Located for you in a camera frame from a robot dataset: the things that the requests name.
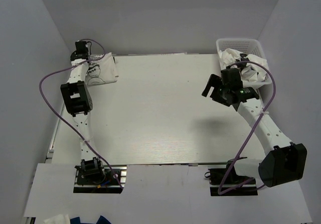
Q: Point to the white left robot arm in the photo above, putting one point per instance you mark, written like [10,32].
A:
[79,104]

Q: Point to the white t shirt black print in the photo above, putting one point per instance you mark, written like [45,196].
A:
[250,73]

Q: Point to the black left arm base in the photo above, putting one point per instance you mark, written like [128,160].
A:
[93,177]

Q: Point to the white green Charlie Brown shirt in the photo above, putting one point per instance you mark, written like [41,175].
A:
[102,70]

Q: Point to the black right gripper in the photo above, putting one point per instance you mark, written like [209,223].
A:
[214,81]

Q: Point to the white plastic basket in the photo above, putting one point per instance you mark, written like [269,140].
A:
[247,46]

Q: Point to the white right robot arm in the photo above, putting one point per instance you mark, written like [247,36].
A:
[284,160]

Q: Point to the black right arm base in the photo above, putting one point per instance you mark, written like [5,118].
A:
[215,176]

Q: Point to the blue cloth at bottom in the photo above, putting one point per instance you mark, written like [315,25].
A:
[97,220]

